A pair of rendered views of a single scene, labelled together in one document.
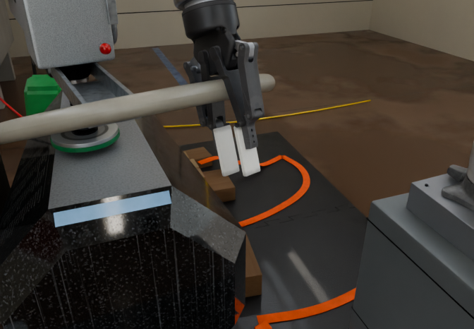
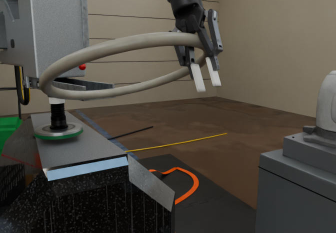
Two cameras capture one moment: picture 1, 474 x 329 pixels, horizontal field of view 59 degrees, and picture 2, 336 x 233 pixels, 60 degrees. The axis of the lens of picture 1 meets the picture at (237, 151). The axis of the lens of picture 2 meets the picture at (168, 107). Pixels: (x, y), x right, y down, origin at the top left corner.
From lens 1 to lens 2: 0.32 m
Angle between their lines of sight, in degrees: 18
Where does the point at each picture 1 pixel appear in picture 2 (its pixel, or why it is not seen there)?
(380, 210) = (267, 157)
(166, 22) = not seen: hidden behind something
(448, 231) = (313, 160)
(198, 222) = (145, 180)
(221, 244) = (161, 197)
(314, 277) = not seen: outside the picture
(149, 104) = (162, 37)
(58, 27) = (53, 52)
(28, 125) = (88, 50)
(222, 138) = (195, 69)
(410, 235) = (291, 166)
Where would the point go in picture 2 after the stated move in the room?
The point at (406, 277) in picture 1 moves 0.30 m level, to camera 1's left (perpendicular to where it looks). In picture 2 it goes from (292, 196) to (215, 203)
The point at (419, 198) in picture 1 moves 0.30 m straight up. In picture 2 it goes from (290, 145) to (296, 69)
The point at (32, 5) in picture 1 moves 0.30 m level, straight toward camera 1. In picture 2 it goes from (38, 37) to (56, 33)
